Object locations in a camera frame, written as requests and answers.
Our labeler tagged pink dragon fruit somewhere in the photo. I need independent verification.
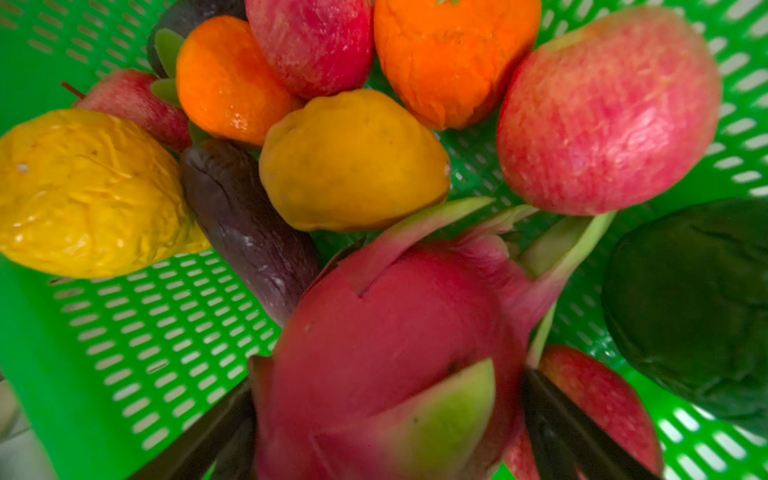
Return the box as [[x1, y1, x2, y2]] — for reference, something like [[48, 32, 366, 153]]
[[249, 197, 613, 479]]

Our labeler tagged red apple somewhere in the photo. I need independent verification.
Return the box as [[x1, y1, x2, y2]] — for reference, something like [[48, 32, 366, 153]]
[[497, 6, 723, 216]]

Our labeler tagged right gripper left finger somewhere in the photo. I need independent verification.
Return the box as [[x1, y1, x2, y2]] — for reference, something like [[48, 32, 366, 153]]
[[131, 379, 256, 480]]

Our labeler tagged dark green avocado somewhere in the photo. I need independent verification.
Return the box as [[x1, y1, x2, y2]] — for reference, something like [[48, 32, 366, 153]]
[[601, 198, 767, 436]]

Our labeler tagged small orange persimmon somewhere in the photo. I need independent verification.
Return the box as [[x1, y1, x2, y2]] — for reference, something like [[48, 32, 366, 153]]
[[175, 16, 303, 146]]

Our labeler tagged pink red peach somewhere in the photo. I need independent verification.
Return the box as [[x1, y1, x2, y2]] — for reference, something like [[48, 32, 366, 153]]
[[245, 0, 374, 100]]

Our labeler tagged right green plastic basket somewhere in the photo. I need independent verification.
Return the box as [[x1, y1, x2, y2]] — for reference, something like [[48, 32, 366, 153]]
[[1, 1, 767, 479]]

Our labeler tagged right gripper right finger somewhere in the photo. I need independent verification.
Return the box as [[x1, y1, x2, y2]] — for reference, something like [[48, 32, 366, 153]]
[[523, 367, 658, 480]]

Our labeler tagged purple passion fruit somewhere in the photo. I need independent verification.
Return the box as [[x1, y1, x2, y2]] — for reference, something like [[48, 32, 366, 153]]
[[180, 139, 322, 326]]

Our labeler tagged orange fruit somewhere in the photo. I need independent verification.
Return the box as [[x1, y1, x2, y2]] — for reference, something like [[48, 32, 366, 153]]
[[374, 0, 542, 131]]

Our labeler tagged yellow lemon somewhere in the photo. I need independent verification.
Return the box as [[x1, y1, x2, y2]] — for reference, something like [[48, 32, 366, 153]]
[[1, 109, 211, 279]]

